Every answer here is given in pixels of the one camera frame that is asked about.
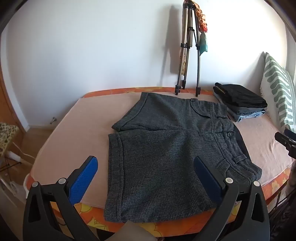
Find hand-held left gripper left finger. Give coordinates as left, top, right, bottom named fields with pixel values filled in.
left=22, top=156, right=100, bottom=241

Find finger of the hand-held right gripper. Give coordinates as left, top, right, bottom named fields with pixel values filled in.
left=275, top=132, right=296, bottom=159
left=284, top=128, right=296, bottom=141

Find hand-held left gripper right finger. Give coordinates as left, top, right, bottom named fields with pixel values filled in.
left=193, top=156, right=270, bottom=241

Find grey tweed short pants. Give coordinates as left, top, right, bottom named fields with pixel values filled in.
left=103, top=92, right=263, bottom=223

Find dark grey folded pants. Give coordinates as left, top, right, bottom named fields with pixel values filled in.
left=214, top=92, right=265, bottom=116

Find black folded pants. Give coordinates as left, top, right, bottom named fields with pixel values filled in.
left=213, top=82, right=268, bottom=108

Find green and white patterned pillow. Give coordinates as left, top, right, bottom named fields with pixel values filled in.
left=259, top=52, right=296, bottom=134

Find blue folded jeans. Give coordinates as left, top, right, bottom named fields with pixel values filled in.
left=228, top=109, right=266, bottom=123

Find pink blanket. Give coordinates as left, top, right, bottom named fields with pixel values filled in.
left=30, top=91, right=295, bottom=208

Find metal tripod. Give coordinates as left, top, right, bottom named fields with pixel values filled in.
left=174, top=0, right=201, bottom=97

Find yellow patterned scarf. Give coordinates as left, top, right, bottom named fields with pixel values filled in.
left=180, top=44, right=188, bottom=76

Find orange and teal fabric garland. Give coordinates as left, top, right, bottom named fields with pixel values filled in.
left=194, top=1, right=209, bottom=55

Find white cable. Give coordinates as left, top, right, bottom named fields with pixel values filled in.
left=9, top=141, right=35, bottom=166

